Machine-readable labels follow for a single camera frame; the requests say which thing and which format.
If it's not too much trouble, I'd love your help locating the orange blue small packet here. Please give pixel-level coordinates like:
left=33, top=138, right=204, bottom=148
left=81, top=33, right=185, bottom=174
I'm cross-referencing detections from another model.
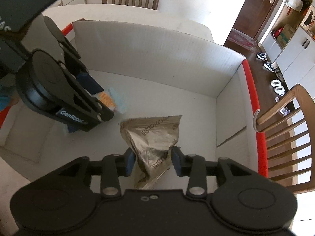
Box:
left=94, top=87, right=129, bottom=114

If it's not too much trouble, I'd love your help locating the silver foil snack bag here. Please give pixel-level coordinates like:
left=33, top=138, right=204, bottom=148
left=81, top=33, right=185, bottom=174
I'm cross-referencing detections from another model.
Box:
left=120, top=115, right=181, bottom=189

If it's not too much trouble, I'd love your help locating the blue gloved left hand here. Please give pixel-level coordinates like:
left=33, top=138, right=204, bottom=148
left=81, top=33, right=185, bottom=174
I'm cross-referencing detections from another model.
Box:
left=0, top=84, right=19, bottom=111

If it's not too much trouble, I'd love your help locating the red cardboard box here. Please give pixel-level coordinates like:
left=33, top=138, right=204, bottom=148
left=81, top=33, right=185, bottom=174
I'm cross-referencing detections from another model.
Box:
left=1, top=20, right=258, bottom=182

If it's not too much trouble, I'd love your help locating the right wooden chair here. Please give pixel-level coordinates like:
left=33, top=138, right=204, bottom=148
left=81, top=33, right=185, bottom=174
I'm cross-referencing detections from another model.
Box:
left=253, top=84, right=314, bottom=194

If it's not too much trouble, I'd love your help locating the white slippers pair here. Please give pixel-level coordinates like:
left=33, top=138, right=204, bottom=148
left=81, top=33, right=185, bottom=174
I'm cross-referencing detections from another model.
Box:
left=270, top=79, right=286, bottom=96

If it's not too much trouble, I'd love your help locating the dark sneakers pair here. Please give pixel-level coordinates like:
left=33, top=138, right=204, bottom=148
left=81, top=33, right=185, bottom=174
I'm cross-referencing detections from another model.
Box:
left=256, top=52, right=275, bottom=73

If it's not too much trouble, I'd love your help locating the dark wooden door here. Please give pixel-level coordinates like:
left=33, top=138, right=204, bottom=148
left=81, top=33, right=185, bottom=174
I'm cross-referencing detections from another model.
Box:
left=233, top=0, right=277, bottom=39

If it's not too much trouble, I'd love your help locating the hanging tote bag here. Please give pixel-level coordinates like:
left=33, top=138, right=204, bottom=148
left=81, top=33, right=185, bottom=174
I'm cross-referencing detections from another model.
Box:
left=285, top=0, right=303, bottom=12

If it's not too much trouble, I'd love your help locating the white wall cabinet unit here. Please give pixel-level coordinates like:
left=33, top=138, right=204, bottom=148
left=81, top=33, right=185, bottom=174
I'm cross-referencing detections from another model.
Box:
left=262, top=0, right=314, bottom=97

